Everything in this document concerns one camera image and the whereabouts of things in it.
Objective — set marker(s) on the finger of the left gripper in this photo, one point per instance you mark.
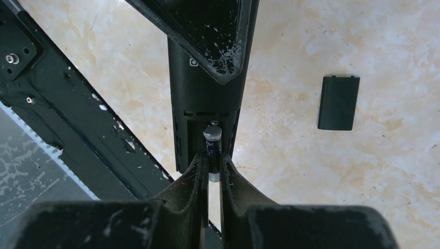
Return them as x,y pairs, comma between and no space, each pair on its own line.
214,33

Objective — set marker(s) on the black battery cover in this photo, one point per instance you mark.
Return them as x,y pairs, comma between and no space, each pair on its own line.
338,102

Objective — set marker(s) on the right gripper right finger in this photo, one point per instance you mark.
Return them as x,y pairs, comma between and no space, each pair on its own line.
252,220

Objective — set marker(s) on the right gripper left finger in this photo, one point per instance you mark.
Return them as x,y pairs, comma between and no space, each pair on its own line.
175,218

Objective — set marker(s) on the black AAA battery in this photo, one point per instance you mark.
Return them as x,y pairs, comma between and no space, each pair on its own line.
213,140

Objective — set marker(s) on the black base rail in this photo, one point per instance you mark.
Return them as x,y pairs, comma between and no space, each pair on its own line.
45,89

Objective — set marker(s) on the black remote control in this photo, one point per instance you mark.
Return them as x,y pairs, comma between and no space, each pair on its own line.
198,100

